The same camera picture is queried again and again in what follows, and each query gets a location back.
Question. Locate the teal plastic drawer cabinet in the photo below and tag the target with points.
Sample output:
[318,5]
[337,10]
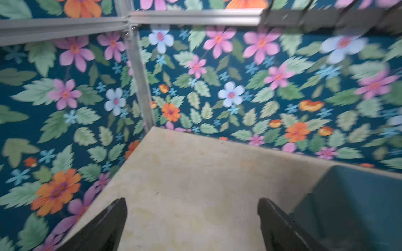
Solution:
[353,210]

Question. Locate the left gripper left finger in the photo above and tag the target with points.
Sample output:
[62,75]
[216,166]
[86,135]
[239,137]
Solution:
[103,233]

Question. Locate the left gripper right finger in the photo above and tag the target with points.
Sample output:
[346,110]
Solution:
[280,232]

